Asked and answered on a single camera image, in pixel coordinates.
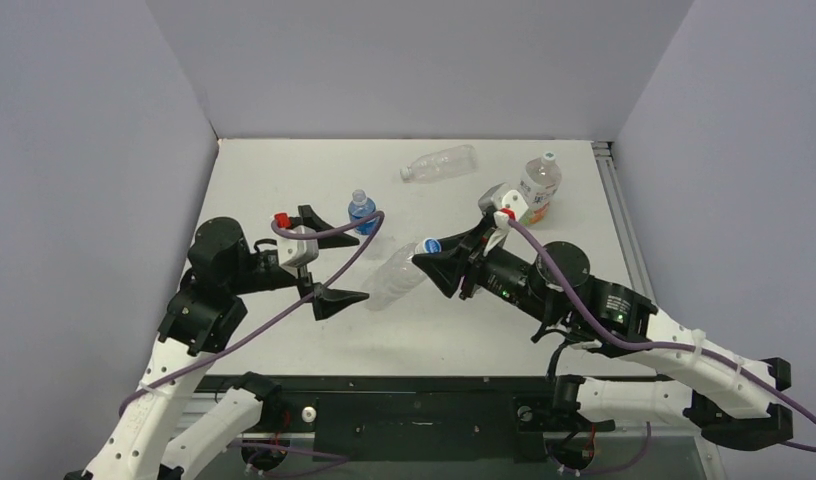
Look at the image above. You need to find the blue label bottle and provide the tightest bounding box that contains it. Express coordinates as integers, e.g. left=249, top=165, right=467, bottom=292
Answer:
left=347, top=189, right=378, bottom=236

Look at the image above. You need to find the clear bottle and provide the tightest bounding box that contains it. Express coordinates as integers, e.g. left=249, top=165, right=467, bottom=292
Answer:
left=399, top=144, right=478, bottom=183
left=362, top=237, right=442, bottom=311

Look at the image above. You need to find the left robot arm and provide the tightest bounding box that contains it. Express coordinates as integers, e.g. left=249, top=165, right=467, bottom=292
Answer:
left=73, top=205, right=385, bottom=479

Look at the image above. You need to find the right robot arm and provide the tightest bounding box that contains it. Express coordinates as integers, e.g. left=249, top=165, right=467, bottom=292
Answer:
left=413, top=226, right=793, bottom=451

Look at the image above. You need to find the green orange label bottle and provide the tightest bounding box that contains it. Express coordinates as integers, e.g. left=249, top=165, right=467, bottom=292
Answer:
left=518, top=151, right=562, bottom=226

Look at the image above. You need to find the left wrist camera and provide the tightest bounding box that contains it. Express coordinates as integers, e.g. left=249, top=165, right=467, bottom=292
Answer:
left=274, top=213, right=319, bottom=270

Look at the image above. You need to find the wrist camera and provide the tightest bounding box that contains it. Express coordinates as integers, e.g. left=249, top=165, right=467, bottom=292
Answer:
left=477, top=183, right=529, bottom=256
left=274, top=213, right=319, bottom=270

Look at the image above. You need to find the aluminium rail frame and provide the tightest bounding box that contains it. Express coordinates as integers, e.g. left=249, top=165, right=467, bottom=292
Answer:
left=109, top=140, right=727, bottom=480

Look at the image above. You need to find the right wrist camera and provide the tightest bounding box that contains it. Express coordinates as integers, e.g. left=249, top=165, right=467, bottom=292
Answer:
left=477, top=183, right=529, bottom=256

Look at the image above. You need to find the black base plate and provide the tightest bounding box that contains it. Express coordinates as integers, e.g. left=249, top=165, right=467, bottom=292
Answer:
left=202, top=375, right=615, bottom=464

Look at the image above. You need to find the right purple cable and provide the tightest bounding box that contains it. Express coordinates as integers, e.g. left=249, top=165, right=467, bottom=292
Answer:
left=507, top=217, right=816, bottom=477

